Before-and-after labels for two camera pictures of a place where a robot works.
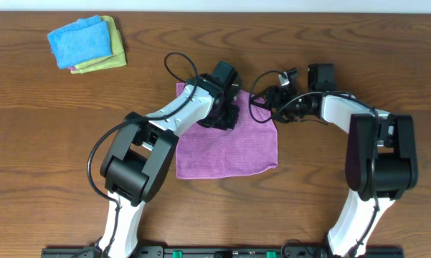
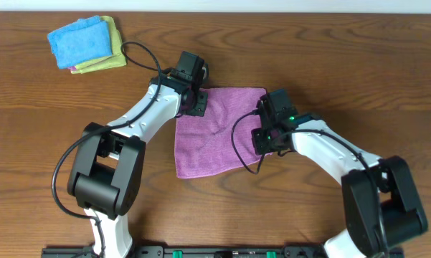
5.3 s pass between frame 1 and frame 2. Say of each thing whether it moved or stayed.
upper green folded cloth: stayed
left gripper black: moved
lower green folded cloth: stayed
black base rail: stayed
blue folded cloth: stayed
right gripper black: moved
